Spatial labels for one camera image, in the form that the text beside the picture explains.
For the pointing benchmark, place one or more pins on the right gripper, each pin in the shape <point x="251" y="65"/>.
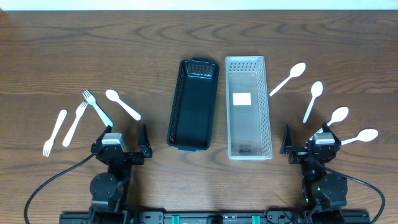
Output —
<point x="300" y="156"/>

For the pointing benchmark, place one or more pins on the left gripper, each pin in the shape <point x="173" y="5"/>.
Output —
<point x="125" y="155"/>

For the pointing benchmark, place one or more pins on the white spoon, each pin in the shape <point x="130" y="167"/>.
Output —
<point x="295" y="71"/>
<point x="113" y="95"/>
<point x="338" y="115"/>
<point x="316" y="91"/>

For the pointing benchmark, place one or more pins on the white fork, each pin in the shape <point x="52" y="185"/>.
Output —
<point x="49" y="143"/>
<point x="78" y="114"/>

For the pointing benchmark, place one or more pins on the clear plastic basket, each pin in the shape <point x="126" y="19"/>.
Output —
<point x="248" y="120"/>

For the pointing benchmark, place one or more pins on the white spoon lowest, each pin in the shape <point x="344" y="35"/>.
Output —
<point x="365" y="135"/>

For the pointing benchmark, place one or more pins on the black plastic basket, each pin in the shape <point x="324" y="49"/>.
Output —
<point x="193" y="108"/>

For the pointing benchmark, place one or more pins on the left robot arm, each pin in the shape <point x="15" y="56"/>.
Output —
<point x="109" y="189"/>

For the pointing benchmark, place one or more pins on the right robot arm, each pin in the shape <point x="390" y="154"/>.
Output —
<point x="324" y="192"/>

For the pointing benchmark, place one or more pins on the pale green plastic fork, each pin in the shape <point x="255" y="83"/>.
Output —
<point x="91" y="100"/>

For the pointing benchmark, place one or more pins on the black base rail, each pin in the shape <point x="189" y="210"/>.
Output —
<point x="271" y="216"/>

